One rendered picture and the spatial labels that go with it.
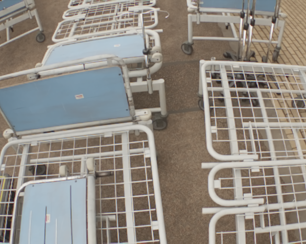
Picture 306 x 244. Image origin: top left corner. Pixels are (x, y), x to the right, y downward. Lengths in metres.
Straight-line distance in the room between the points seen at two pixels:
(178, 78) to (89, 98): 1.21
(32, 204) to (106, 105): 0.61
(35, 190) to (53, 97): 0.46
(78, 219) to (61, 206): 0.11
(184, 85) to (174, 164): 0.74
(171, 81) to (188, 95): 0.21
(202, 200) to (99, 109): 0.83
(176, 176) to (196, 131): 0.39
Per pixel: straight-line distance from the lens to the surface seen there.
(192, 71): 2.53
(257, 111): 2.26
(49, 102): 1.44
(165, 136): 2.04
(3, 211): 1.76
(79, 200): 1.22
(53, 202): 1.28
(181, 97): 2.28
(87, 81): 1.32
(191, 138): 2.03
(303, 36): 3.46
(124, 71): 1.28
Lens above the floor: 1.62
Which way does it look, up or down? 51 degrees down
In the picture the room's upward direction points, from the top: 5 degrees counter-clockwise
